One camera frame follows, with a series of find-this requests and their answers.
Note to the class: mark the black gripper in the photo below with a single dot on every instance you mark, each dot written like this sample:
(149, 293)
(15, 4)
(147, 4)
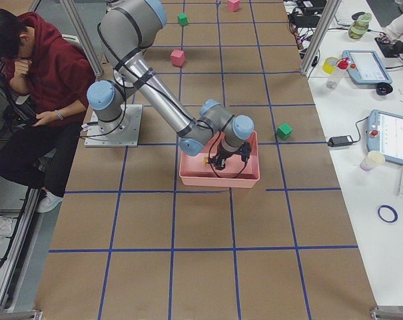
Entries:
(222, 157)

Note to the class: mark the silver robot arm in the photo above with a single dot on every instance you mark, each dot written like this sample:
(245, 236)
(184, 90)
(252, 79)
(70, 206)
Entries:
(128, 28)

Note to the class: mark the pink plastic bin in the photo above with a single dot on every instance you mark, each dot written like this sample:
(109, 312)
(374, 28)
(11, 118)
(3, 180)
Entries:
(193, 172)

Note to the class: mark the green cube near bin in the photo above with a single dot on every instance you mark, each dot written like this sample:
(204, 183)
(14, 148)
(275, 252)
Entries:
(284, 131)

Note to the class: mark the pink cube near person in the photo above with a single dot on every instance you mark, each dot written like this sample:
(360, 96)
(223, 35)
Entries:
(177, 57)

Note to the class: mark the black power adapter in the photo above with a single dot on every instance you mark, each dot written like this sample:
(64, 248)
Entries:
(340, 141)

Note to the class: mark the clear squeeze bottle red cap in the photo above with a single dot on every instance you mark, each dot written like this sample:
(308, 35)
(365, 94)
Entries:
(339, 71)

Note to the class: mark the green cube centre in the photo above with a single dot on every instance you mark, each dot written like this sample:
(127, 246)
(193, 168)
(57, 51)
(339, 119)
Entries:
(182, 19)

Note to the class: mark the yellow tape roll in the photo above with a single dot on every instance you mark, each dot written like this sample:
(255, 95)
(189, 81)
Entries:
(330, 64)

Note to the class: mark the pink cube front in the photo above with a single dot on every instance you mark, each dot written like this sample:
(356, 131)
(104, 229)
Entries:
(233, 5)

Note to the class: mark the white paper cup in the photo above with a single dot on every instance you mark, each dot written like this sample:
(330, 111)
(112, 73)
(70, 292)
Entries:
(372, 160)

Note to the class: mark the far teach pendant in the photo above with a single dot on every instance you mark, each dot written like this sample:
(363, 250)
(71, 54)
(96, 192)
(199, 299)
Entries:
(368, 70)

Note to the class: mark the teach pendant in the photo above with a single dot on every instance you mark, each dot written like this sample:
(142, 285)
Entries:
(368, 70)
(384, 133)

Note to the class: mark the near teach pendant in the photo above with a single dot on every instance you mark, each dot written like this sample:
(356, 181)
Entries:
(384, 133)

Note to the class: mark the black round lens cap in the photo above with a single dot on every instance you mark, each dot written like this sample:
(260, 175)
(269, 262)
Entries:
(383, 89)

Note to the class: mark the person in red hoodie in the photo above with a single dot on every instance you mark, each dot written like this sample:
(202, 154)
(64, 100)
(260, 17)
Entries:
(55, 74)

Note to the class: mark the green glass jar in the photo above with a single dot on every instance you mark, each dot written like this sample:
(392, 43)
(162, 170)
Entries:
(360, 26)

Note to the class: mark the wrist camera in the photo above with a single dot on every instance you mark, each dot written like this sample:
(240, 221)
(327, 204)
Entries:
(245, 151)

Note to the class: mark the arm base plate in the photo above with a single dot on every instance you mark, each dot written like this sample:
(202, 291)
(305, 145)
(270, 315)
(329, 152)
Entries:
(122, 132)

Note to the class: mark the aluminium frame post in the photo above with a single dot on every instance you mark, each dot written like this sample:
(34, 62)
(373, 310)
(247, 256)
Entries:
(327, 16)

